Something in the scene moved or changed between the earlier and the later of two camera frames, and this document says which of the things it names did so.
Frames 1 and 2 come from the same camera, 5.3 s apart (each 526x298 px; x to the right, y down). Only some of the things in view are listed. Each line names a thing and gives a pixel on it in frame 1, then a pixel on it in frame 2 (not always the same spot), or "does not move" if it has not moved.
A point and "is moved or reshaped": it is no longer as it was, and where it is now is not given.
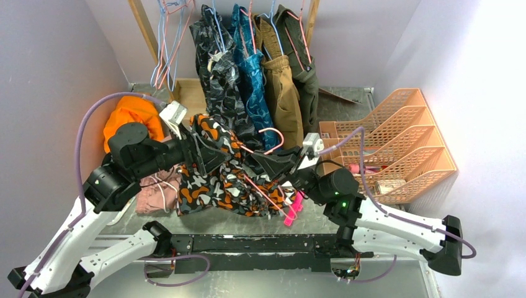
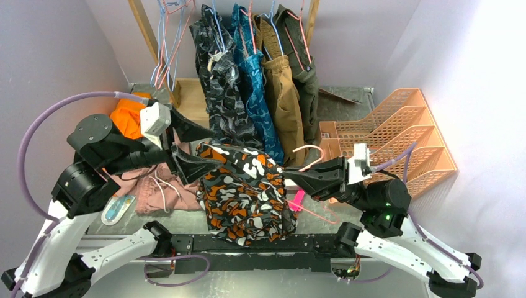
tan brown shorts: x=282 y=87 does not move
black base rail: x=280 y=252 does not move
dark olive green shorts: x=290 y=33 does not move
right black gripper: x=277 y=162 to x=324 y=179
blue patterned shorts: x=250 y=67 does not move
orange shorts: x=134 y=109 does not move
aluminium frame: x=368 y=279 does not move
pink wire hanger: x=264 y=153 is moved or reshaped
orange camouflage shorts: x=242 y=185 is moved or reshaped
